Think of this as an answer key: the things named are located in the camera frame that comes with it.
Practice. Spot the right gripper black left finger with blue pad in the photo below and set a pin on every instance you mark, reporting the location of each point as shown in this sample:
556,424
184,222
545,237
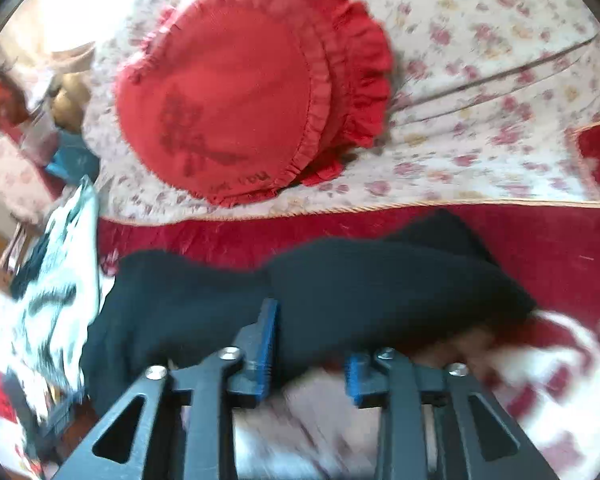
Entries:
134,439

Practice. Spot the floral cream bedsheet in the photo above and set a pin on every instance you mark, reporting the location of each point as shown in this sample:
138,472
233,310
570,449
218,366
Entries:
486,97

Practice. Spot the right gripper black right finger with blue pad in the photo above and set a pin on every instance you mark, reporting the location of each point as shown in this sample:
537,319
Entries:
439,424

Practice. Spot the floral covered chair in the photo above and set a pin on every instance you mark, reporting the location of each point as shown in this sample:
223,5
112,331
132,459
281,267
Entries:
26,190

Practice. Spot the red bag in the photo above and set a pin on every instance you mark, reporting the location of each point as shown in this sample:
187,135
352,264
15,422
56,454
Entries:
13,104

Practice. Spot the red heart ruffled pillow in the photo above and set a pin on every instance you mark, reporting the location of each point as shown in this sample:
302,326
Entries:
235,100

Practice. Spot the black knit pants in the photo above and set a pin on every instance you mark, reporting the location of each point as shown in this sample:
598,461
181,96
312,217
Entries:
429,280

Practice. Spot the light blue towel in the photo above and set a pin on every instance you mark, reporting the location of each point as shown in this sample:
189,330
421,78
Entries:
57,305

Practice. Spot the red and white plush blanket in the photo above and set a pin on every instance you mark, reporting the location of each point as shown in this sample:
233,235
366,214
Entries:
548,363

